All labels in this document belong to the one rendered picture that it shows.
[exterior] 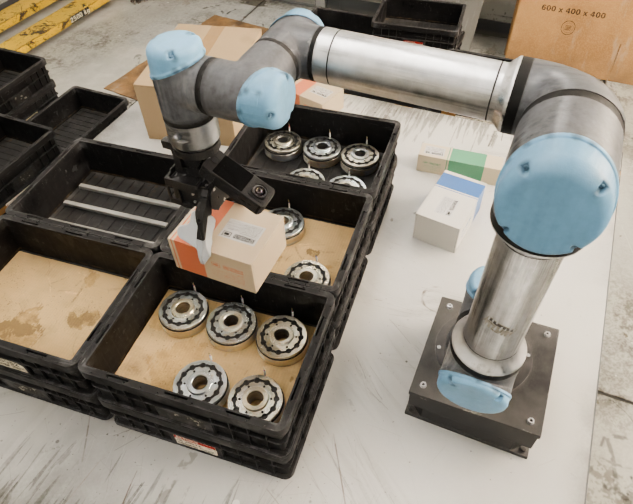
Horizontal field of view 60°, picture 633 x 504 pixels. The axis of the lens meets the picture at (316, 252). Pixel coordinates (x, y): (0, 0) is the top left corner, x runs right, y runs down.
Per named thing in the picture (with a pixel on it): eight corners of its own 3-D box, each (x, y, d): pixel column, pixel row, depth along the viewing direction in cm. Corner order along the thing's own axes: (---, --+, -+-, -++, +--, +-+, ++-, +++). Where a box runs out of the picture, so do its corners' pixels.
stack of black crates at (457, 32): (457, 90, 297) (473, 4, 263) (441, 124, 277) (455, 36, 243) (382, 75, 309) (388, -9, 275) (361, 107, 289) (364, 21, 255)
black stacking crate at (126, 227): (222, 200, 145) (215, 165, 136) (168, 284, 126) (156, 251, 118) (92, 172, 154) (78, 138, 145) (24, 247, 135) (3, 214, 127)
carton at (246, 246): (286, 245, 101) (283, 216, 96) (256, 293, 94) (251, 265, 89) (211, 222, 106) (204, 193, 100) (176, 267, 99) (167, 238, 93)
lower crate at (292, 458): (336, 356, 125) (337, 325, 116) (292, 485, 106) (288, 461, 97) (179, 313, 134) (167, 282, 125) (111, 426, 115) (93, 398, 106)
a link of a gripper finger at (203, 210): (205, 235, 91) (213, 183, 89) (214, 237, 91) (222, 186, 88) (189, 239, 87) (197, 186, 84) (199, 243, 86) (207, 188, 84)
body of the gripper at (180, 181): (195, 178, 95) (180, 118, 86) (240, 190, 92) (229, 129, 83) (171, 206, 90) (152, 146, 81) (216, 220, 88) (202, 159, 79)
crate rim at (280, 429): (337, 301, 110) (337, 293, 108) (284, 440, 91) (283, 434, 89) (158, 257, 119) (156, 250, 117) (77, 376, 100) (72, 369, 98)
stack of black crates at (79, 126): (98, 146, 272) (73, 84, 247) (148, 160, 264) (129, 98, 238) (41, 197, 248) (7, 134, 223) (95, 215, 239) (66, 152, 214)
